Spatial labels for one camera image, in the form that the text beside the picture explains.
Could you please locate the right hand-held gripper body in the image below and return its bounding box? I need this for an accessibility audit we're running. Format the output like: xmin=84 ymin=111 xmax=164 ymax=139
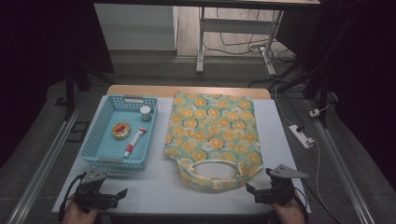
xmin=253 ymin=163 xmax=309 ymax=206

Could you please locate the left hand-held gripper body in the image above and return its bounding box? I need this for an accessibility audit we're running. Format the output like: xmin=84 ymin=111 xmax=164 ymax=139
xmin=73 ymin=169 xmax=120 ymax=213

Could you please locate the blue plastic basket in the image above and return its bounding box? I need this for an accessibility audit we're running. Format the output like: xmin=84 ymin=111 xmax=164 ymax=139
xmin=78 ymin=94 xmax=159 ymax=172

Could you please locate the red and white tube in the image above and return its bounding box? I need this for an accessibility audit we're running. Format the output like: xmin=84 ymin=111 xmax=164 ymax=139
xmin=122 ymin=127 xmax=148 ymax=159

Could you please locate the lemon print cloth bag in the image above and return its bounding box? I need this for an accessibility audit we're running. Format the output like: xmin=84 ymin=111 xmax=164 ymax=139
xmin=163 ymin=91 xmax=265 ymax=191

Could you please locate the small white-lidded jar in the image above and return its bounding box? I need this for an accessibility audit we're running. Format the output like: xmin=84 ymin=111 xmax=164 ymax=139
xmin=139 ymin=105 xmax=152 ymax=122

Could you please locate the person's right hand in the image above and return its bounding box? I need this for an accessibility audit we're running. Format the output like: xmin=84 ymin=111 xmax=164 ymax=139
xmin=270 ymin=195 xmax=306 ymax=224

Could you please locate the person's left hand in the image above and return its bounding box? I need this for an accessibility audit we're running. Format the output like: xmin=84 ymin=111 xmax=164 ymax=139
xmin=62 ymin=195 xmax=101 ymax=224

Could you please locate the white power strip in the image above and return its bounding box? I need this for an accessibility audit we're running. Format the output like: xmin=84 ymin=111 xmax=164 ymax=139
xmin=288 ymin=124 xmax=316 ymax=150

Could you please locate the black metal stand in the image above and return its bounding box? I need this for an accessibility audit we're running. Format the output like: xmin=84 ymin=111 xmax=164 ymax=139
xmin=274 ymin=46 xmax=339 ymax=129
xmin=64 ymin=62 xmax=94 ymax=120

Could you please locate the white-legged desk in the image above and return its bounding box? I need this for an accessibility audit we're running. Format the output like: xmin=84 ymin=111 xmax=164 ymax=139
xmin=92 ymin=0 xmax=321 ymax=76

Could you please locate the white cabinet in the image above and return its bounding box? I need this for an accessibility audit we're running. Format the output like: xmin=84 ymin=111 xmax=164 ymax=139
xmin=93 ymin=3 xmax=179 ymax=51

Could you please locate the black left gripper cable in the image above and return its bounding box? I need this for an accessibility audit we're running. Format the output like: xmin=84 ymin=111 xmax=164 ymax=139
xmin=58 ymin=172 xmax=87 ymax=222

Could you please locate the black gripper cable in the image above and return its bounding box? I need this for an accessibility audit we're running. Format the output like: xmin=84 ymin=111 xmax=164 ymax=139
xmin=58 ymin=172 xmax=87 ymax=222
xmin=292 ymin=186 xmax=310 ymax=216

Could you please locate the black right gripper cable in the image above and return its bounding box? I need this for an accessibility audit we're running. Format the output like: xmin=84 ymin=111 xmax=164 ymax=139
xmin=292 ymin=186 xmax=310 ymax=216

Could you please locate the white power cable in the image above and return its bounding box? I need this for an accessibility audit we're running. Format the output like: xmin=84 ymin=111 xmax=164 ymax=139
xmin=312 ymin=138 xmax=344 ymax=224

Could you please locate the metal floor rail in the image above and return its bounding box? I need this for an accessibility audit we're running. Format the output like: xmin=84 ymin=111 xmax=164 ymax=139
xmin=306 ymin=99 xmax=376 ymax=224
xmin=6 ymin=102 xmax=83 ymax=224

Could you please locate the black floor bracket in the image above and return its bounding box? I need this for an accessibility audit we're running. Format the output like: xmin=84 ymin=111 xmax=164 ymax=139
xmin=66 ymin=120 xmax=92 ymax=144

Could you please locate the tangle of black cables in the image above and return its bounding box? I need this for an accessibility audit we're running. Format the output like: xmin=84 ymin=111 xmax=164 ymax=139
xmin=204 ymin=7 xmax=297 ymax=63

